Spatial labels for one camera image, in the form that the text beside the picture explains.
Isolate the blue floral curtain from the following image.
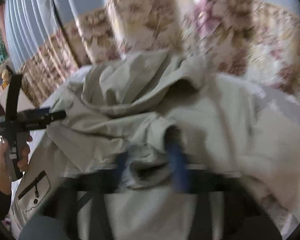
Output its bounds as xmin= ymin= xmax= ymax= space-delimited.
xmin=4 ymin=0 xmax=300 ymax=106

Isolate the beige hooded jacket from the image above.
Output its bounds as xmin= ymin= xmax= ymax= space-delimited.
xmin=10 ymin=50 xmax=300 ymax=239

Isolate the grey patterned bed sheet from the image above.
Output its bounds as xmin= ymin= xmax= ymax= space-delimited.
xmin=254 ymin=87 xmax=300 ymax=126

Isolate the beige cardboard box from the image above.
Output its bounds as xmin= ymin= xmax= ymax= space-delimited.
xmin=0 ymin=75 xmax=35 ymax=120

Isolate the person's left hand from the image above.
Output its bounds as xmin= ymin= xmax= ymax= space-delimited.
xmin=0 ymin=133 xmax=33 ymax=195

